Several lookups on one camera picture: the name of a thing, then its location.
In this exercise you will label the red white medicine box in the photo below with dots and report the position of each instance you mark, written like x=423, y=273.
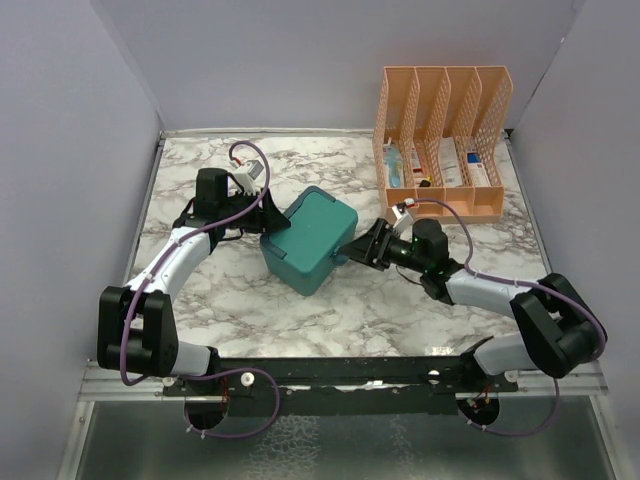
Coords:
x=421, y=175

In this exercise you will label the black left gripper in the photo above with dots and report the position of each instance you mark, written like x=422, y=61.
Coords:
x=267, y=218

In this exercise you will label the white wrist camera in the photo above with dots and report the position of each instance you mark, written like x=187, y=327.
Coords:
x=246, y=174
x=403, y=217

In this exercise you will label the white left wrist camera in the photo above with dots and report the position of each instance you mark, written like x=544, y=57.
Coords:
x=246, y=174

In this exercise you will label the blue toothbrush package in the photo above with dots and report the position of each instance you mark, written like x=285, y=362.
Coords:
x=394, y=165

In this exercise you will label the orange plastic file organizer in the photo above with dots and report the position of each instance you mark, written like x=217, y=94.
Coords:
x=435, y=139

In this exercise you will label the green plastic medicine box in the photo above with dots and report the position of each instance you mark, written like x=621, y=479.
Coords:
x=303, y=255

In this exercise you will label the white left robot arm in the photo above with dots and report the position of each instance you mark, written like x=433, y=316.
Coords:
x=137, y=331

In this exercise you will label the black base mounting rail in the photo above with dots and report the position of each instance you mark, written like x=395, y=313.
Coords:
x=328, y=386

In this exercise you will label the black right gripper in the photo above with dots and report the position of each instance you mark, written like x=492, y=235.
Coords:
x=371, y=247

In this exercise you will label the blue white medicine box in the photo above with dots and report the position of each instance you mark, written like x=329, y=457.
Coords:
x=478, y=172

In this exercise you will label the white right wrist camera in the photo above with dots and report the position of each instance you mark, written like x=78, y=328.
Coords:
x=403, y=217

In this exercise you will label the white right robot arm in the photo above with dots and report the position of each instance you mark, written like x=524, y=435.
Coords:
x=556, y=330

